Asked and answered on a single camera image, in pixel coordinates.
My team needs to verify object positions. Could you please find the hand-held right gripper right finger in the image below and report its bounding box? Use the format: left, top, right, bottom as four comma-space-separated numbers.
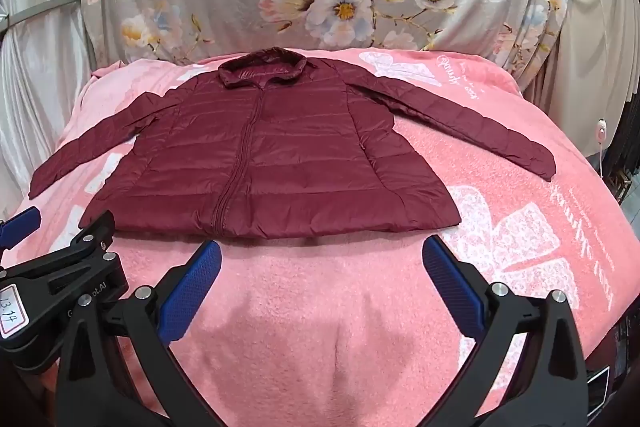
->
422, 235, 589, 427

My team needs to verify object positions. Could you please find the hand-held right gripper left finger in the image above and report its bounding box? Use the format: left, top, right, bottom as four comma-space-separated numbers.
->
55, 239, 224, 427

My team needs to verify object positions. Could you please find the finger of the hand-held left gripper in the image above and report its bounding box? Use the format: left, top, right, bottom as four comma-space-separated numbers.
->
20, 210, 119, 275
0, 206, 42, 253

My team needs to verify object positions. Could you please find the maroon puffer jacket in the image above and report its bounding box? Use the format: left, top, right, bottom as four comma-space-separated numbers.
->
27, 47, 557, 241

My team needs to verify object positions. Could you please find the pink printed blanket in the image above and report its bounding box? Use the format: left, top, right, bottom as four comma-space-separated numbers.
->
0, 47, 640, 427

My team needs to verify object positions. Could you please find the grey satin curtain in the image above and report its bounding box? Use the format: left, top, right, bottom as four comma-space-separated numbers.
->
0, 0, 126, 219

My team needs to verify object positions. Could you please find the dark red furniture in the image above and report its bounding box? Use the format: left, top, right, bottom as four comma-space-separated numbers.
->
582, 314, 640, 420

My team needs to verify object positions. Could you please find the beige pleated curtain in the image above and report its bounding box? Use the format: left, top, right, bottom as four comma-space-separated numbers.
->
520, 0, 640, 218

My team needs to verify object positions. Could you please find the grey strap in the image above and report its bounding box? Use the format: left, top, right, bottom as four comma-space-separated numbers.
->
0, 0, 82, 34

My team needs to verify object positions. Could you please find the white cord with switch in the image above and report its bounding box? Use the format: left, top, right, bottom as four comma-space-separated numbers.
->
570, 0, 610, 175

